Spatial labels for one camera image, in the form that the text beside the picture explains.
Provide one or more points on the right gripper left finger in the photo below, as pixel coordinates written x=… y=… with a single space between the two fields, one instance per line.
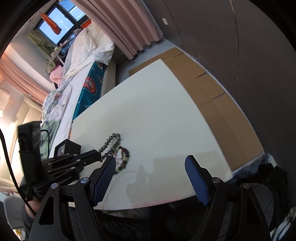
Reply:
x=53 y=221

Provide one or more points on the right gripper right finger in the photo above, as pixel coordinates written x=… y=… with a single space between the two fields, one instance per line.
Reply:
x=247 y=220

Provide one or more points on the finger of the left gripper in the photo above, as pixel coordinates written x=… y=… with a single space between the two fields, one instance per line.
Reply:
x=87 y=158

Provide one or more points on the black jewelry box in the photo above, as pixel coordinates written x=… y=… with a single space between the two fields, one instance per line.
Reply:
x=67 y=147

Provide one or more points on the person's left hand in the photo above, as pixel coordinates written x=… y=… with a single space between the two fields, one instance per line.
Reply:
x=35 y=205

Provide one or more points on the white printed shirt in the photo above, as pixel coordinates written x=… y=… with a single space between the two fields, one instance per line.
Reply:
x=58 y=111

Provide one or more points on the teal patterned bed sheet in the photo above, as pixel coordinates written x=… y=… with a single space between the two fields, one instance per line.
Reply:
x=91 y=89

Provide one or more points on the light blue floral quilt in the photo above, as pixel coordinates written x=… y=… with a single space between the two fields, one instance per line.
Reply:
x=50 y=102

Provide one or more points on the brown cardboard sheet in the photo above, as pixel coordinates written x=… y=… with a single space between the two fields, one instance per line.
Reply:
x=233 y=132

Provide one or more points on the white bed mattress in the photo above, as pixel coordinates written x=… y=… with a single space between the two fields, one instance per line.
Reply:
x=65 y=127

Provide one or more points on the pink curtain left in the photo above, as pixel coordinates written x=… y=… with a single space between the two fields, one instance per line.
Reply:
x=21 y=81

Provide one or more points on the pink curtain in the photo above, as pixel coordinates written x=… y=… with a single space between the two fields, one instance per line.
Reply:
x=127 y=23
x=21 y=81

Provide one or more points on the white drying rack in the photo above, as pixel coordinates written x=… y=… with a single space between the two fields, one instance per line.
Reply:
x=59 y=54

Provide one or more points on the orange hanging garment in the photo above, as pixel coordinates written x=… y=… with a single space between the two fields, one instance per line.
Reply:
x=54 y=27

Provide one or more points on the pink curtain right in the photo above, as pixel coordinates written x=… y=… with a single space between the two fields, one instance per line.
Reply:
x=127 y=23

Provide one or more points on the window with dark frame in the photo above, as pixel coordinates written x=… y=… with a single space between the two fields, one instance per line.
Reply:
x=67 y=16

